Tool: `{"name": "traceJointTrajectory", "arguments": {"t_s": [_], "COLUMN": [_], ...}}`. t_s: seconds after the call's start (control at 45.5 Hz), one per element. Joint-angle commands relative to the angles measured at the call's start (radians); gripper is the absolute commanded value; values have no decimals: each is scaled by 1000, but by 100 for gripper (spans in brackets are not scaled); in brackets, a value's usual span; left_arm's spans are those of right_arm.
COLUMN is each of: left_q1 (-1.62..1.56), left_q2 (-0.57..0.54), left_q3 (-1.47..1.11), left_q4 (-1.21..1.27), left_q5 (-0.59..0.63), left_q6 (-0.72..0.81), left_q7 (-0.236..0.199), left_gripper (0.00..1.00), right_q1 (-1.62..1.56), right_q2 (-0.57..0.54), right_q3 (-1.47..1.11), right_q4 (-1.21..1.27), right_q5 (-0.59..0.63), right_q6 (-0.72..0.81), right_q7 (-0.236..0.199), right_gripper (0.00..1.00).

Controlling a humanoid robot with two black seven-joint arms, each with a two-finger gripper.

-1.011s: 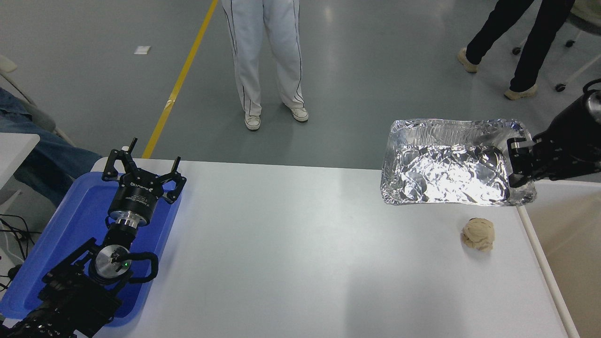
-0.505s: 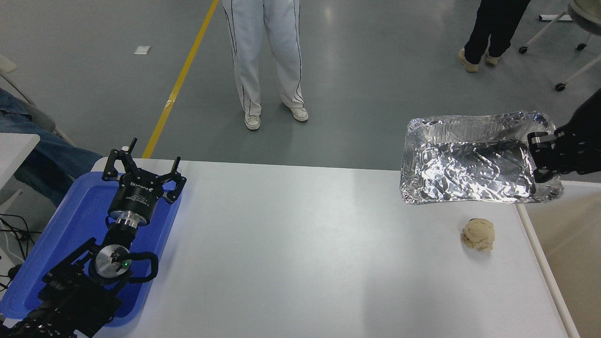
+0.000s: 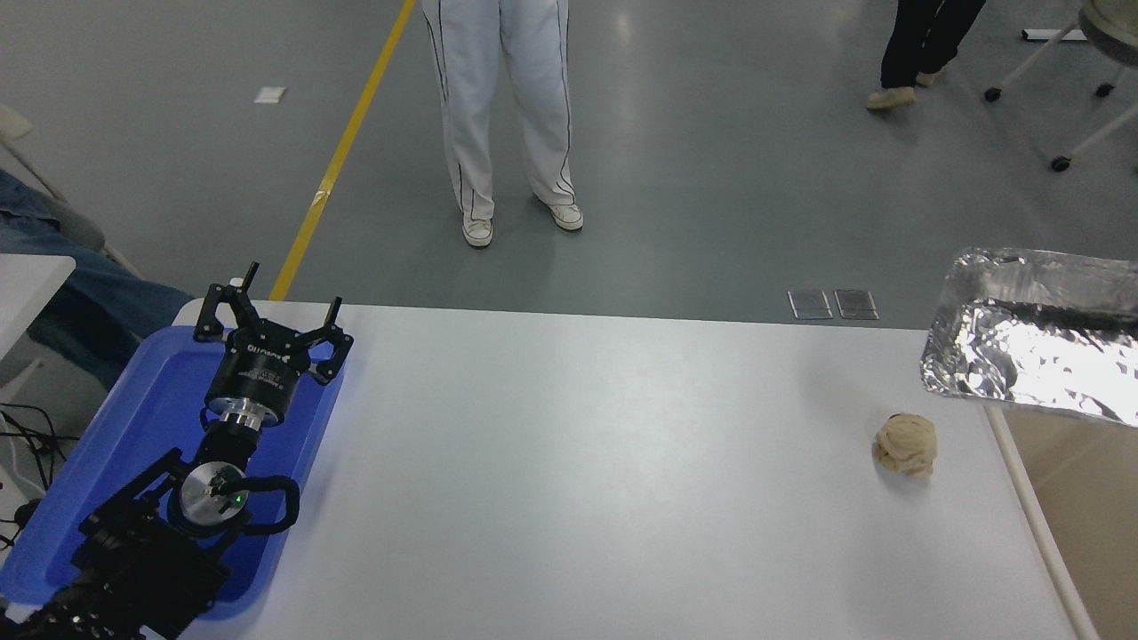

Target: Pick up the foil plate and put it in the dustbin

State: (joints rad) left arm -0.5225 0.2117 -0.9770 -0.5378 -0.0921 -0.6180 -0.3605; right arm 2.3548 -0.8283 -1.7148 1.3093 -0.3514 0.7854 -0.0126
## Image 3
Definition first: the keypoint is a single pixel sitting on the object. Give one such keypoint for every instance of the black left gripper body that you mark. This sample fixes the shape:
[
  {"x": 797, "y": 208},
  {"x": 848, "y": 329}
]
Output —
[{"x": 258, "y": 369}]

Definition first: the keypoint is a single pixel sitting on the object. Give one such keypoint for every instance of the crinkled foil plate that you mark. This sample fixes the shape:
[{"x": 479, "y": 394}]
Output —
[{"x": 1049, "y": 356}]

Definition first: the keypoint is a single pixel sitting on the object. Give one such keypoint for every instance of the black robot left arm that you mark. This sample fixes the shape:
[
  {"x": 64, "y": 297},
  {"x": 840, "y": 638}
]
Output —
[{"x": 133, "y": 560}]

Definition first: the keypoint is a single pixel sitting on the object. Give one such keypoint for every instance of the metal floor plate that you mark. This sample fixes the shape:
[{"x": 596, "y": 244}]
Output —
[
  {"x": 855, "y": 305},
  {"x": 809, "y": 305}
]

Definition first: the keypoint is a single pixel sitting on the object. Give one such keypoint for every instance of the blue plastic tray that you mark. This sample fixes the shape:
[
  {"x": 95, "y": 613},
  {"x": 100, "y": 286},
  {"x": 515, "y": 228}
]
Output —
[{"x": 151, "y": 409}]

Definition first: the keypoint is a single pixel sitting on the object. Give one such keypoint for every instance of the seated person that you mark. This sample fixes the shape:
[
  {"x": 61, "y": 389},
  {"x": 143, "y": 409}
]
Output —
[{"x": 98, "y": 293}]

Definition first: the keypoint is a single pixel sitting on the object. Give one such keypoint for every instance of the white side table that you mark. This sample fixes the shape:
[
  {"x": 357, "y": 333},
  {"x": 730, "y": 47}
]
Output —
[{"x": 27, "y": 284}]

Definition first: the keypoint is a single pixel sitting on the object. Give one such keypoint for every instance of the white paper scrap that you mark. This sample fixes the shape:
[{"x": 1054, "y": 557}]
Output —
[{"x": 269, "y": 95}]

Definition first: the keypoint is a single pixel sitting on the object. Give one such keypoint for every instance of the standing person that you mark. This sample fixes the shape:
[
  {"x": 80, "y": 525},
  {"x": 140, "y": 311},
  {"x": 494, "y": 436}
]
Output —
[{"x": 489, "y": 89}]

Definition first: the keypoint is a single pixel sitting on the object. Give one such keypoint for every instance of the crumpled tan paper ball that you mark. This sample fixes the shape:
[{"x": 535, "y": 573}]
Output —
[{"x": 905, "y": 444}]

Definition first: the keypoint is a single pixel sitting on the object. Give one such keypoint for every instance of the person with tan shoes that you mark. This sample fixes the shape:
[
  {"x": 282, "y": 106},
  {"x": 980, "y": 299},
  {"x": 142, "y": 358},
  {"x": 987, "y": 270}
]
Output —
[{"x": 925, "y": 36}]

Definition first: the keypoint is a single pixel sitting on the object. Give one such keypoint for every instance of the large pale bin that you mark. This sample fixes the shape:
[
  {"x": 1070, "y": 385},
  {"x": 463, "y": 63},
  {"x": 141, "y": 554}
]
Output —
[{"x": 1085, "y": 507}]

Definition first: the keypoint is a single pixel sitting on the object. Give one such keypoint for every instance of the white chair with casters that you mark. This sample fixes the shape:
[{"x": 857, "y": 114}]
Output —
[{"x": 1111, "y": 22}]

